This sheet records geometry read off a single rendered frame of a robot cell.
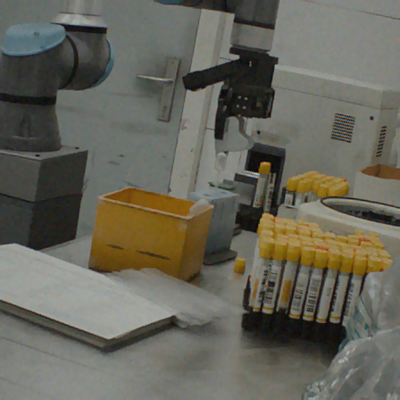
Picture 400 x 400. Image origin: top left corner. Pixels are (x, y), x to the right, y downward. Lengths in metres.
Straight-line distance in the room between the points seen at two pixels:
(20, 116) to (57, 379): 0.92
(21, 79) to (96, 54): 0.19
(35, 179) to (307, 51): 1.88
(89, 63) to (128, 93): 1.72
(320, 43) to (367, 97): 1.39
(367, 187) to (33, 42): 0.66
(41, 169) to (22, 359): 0.80
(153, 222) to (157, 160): 2.26
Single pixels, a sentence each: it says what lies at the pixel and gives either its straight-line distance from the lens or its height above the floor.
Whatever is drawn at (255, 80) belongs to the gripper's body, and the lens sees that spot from 1.73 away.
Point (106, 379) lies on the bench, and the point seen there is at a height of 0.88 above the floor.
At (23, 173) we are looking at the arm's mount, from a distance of 1.76.
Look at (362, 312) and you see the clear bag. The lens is 1.02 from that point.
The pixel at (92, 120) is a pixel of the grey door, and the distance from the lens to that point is 3.68.
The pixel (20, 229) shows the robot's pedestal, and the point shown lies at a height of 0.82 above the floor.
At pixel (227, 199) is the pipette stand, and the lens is 1.54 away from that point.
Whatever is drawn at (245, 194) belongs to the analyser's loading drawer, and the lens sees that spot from 1.98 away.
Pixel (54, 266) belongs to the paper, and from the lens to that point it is 1.29.
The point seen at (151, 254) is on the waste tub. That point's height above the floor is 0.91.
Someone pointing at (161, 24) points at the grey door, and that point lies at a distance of 3.58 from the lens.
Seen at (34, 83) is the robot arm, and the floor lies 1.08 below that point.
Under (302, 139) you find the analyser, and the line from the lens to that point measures 2.12.
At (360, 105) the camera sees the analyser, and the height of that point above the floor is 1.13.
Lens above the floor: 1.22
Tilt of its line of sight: 10 degrees down
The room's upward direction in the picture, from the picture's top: 10 degrees clockwise
